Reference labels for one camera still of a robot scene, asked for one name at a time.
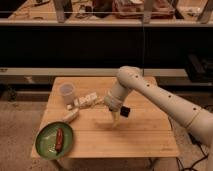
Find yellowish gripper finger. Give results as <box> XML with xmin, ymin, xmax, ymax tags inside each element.
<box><xmin>112</xmin><ymin>112</ymin><xmax>120</xmax><ymax>127</ymax></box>

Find white ribbed gripper body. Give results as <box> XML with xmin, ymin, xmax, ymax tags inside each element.
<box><xmin>104</xmin><ymin>84</ymin><xmax>128</xmax><ymax>111</ymax></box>

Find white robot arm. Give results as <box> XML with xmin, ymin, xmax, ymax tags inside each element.
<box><xmin>104</xmin><ymin>66</ymin><xmax>213</xmax><ymax>171</ymax></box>

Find wooden table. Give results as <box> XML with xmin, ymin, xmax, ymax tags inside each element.
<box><xmin>30</xmin><ymin>76</ymin><xmax>180</xmax><ymax>171</ymax></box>

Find small white cube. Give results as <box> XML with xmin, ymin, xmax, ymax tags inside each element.
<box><xmin>67</xmin><ymin>104</ymin><xmax>73</xmax><ymax>110</ymax></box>

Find translucent plastic cup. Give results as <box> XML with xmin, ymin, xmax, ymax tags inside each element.
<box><xmin>59</xmin><ymin>83</ymin><xmax>75</xmax><ymax>105</ymax></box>

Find red sausage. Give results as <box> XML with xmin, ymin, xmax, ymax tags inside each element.
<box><xmin>55</xmin><ymin>128</ymin><xmax>64</xmax><ymax>153</ymax></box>

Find green plate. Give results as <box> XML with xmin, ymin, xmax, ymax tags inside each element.
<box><xmin>35</xmin><ymin>121</ymin><xmax>74</xmax><ymax>160</ymax></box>

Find black camera box on wrist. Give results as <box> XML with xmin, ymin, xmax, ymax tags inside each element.
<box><xmin>120</xmin><ymin>106</ymin><xmax>130</xmax><ymax>117</ymax></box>

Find black floor cable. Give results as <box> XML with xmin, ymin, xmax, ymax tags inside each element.
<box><xmin>168</xmin><ymin>104</ymin><xmax>213</xmax><ymax>171</ymax></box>

